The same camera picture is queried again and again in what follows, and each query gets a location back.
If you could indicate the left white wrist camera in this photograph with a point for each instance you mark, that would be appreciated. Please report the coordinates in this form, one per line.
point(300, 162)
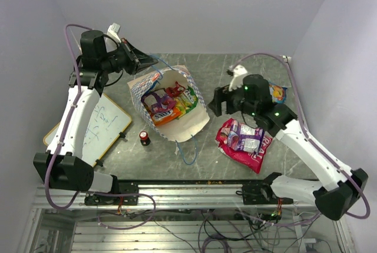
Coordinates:
point(113, 31)

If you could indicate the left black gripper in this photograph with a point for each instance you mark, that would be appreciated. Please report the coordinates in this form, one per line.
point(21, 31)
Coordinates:
point(136, 59)

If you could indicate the blue checkered paper bag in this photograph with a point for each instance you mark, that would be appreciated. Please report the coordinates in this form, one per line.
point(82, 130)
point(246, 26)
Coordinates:
point(181, 131)

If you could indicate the orange Fox's candy bag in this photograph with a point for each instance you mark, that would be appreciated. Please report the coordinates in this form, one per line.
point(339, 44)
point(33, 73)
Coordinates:
point(164, 117)

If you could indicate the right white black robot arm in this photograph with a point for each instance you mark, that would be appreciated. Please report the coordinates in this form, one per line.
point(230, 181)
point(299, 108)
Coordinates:
point(337, 188)

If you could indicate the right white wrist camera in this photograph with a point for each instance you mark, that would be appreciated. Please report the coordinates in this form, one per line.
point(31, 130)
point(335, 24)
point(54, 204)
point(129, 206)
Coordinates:
point(237, 72)

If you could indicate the purple red snack packet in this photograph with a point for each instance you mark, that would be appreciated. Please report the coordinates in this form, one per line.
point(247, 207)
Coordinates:
point(162, 99)

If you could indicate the green yellow candy bag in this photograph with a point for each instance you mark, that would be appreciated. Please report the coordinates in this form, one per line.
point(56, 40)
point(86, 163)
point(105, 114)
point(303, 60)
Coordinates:
point(186, 101)

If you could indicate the blue fruit candy bag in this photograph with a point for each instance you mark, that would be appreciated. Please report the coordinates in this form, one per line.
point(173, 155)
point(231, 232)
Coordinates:
point(278, 93)

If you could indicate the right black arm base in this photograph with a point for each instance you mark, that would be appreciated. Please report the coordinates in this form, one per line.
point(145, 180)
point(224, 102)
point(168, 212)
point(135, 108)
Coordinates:
point(258, 194)

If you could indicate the small whiteboard with yellow frame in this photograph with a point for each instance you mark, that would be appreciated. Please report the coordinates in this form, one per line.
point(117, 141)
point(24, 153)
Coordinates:
point(108, 123)

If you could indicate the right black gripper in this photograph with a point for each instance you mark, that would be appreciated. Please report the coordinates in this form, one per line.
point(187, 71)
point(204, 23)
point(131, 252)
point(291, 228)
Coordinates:
point(221, 95)

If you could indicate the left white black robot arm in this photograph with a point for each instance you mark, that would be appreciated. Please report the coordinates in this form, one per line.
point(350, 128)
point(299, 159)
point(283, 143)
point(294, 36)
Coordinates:
point(61, 166)

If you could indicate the aluminium rail frame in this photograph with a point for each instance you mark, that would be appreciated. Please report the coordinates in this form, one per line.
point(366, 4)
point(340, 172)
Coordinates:
point(168, 197)

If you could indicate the red black small bottle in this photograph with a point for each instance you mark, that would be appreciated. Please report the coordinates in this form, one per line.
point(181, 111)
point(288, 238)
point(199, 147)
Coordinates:
point(144, 138)

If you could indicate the pink snack bag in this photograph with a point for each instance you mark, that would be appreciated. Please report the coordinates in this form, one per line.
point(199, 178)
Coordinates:
point(251, 160)

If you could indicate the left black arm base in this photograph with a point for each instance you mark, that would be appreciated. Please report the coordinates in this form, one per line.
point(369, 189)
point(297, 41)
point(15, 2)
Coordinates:
point(124, 194)

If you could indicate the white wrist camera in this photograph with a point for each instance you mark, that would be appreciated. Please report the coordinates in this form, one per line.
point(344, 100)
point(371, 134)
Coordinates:
point(113, 31)
point(237, 72)

